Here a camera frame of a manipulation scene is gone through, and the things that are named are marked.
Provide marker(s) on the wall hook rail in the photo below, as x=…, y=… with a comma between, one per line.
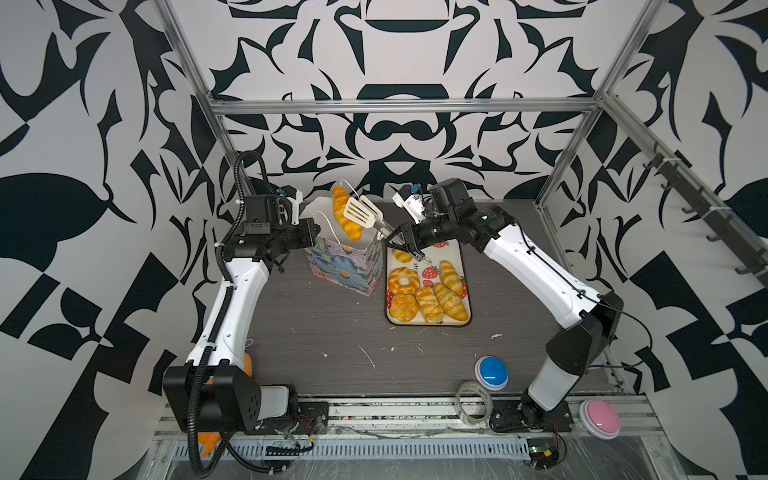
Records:
x=702, y=202

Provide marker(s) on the floral white paper bag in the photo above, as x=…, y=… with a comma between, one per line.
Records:
x=336, y=257

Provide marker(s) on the bottom left round bread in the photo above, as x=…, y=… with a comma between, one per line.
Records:
x=404, y=307

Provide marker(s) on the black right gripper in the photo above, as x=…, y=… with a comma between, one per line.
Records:
x=410, y=235

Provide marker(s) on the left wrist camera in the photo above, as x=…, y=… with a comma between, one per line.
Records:
x=290, y=200

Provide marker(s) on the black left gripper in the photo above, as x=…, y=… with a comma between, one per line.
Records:
x=306, y=228

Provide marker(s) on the clear tape roll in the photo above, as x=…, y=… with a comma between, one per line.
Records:
x=473, y=404

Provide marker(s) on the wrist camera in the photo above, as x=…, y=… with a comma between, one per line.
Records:
x=410, y=198
x=290, y=200

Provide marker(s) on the ring donut bread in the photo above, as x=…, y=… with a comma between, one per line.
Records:
x=403, y=280

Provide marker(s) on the pink push button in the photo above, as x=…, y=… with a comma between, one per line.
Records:
x=600, y=419

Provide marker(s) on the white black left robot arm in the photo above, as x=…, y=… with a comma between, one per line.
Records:
x=295, y=303

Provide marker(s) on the blue push button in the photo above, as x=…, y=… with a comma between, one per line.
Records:
x=491, y=373

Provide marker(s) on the white strawberry tray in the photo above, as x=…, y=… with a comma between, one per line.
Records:
x=428, y=271

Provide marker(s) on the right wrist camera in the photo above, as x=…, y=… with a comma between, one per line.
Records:
x=410, y=198

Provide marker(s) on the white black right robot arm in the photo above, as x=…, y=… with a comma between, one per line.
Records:
x=587, y=319

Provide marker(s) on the small circuit board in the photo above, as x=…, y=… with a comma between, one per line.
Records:
x=546, y=456

